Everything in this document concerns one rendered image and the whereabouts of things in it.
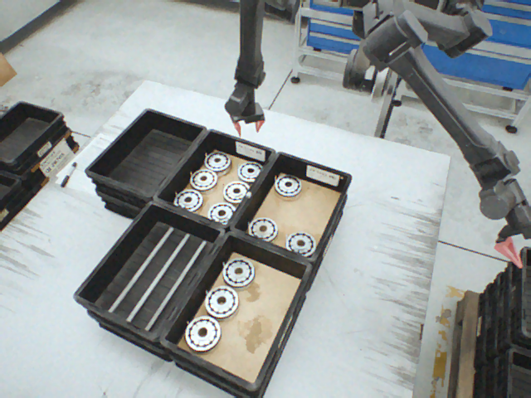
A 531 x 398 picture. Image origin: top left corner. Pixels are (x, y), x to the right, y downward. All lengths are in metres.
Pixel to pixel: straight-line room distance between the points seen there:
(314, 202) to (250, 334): 0.54
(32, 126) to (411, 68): 2.17
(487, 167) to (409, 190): 0.80
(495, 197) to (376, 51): 0.40
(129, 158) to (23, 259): 0.54
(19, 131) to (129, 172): 1.08
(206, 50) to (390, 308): 2.97
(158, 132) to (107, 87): 1.86
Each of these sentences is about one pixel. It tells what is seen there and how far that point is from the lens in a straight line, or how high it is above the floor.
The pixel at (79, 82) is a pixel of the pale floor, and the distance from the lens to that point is 3.79.
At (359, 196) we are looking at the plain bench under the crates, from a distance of 1.73.
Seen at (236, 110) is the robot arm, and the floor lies 1.23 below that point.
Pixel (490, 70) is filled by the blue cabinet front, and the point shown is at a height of 0.41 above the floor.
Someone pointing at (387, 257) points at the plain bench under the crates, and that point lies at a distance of 1.58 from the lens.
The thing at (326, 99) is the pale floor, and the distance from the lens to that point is 3.31.
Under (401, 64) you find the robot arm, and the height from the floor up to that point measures 1.54.
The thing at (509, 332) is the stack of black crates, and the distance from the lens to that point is 1.87.
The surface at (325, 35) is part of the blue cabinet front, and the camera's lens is 3.19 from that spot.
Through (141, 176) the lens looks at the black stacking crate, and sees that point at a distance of 1.67.
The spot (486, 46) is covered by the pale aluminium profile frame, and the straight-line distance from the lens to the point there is 3.06.
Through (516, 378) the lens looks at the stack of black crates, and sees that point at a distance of 1.93.
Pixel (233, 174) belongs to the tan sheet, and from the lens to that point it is 1.60.
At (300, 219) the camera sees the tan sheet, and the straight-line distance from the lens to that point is 1.46.
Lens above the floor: 2.02
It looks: 53 degrees down
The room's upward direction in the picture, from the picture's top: straight up
